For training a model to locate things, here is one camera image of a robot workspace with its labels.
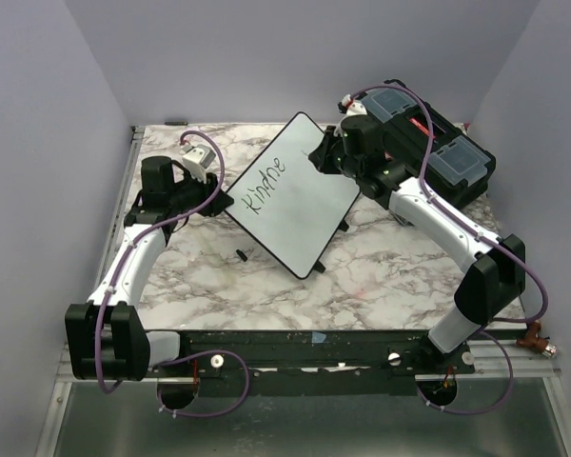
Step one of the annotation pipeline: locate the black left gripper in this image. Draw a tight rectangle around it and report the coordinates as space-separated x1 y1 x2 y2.
169 167 235 217

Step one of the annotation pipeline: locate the black marker cap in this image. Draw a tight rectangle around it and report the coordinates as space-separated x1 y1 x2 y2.
236 249 247 262

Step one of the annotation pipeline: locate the white framed whiteboard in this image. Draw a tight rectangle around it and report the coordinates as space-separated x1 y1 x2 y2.
226 111 360 279

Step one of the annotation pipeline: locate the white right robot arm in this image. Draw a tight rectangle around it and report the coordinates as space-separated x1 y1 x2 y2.
308 114 525 373

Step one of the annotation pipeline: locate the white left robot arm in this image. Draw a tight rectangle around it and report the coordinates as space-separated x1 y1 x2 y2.
65 147 233 383

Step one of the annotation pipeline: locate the copper pipe fitting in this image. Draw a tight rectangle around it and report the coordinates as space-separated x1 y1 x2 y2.
516 321 558 359

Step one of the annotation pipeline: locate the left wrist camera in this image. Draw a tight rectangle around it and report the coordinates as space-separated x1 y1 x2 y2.
181 143 216 184

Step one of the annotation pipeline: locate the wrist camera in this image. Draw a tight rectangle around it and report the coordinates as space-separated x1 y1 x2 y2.
181 143 216 184
338 94 367 117

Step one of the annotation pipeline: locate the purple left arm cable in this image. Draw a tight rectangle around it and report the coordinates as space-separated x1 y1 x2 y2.
94 130 252 420

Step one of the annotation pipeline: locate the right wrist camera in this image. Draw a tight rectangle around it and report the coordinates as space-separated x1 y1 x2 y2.
338 94 367 117

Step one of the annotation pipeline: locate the aluminium frame rail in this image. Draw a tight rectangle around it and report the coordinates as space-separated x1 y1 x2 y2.
43 121 132 380

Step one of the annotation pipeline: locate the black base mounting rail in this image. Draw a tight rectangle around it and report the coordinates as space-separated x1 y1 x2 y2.
149 330 475 398

